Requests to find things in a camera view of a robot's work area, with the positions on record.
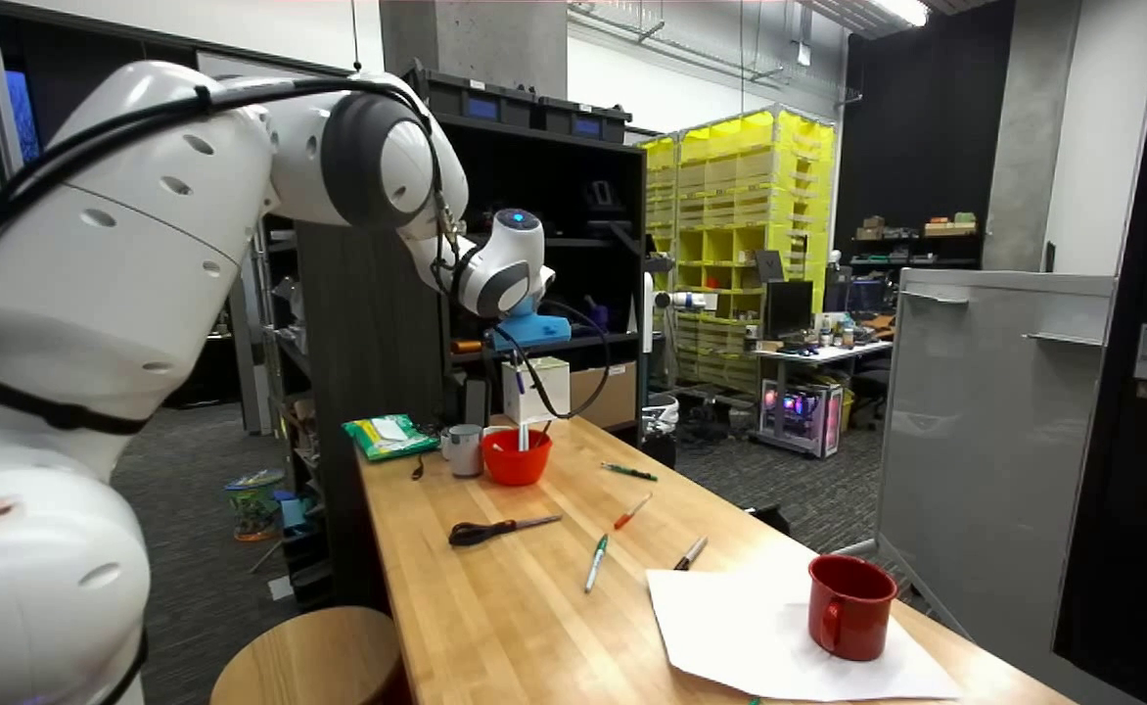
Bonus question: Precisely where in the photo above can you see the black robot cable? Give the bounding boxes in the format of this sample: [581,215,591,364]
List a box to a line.
[518,346,617,424]

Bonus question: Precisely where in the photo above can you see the dark green pen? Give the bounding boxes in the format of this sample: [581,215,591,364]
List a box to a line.
[603,462,658,480]

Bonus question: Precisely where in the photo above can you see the red bowl cup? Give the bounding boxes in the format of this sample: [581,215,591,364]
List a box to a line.
[476,432,551,487]

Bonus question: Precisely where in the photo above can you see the black pen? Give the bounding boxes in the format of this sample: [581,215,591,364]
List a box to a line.
[672,536,707,571]

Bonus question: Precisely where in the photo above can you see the round wooden stool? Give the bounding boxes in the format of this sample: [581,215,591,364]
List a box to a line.
[206,605,398,705]

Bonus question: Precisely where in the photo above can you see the white paper sheet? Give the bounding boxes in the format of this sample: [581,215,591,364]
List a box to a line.
[647,553,961,699]

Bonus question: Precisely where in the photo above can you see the green wipes packet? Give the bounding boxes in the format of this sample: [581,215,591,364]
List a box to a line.
[346,413,439,462]

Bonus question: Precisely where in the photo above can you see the purple cap white marker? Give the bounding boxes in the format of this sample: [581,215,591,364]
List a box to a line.
[512,369,529,455]

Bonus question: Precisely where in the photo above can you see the red mug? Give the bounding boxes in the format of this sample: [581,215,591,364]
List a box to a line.
[808,557,898,663]

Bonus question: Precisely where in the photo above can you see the cardboard box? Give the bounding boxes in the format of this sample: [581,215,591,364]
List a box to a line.
[570,364,638,428]

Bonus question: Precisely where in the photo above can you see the white grey cylinder cup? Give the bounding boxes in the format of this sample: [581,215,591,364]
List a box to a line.
[439,424,483,479]

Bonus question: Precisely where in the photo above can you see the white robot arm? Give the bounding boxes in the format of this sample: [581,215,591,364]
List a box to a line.
[0,57,551,705]

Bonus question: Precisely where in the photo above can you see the grey metal cabinet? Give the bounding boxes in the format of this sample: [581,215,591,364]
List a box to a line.
[876,269,1112,667]

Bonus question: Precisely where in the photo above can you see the black scissors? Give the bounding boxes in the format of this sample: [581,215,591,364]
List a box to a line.
[445,517,559,548]

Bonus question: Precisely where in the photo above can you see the green white marker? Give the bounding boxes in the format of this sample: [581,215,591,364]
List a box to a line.
[583,534,610,595]

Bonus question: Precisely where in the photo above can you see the black shelving unit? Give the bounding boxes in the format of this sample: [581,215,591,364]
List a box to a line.
[286,69,650,434]

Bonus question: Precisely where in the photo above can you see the yellow crate rack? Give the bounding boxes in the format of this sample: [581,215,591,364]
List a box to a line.
[643,111,837,395]

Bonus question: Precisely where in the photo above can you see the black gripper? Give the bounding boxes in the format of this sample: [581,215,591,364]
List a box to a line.
[503,353,542,408]

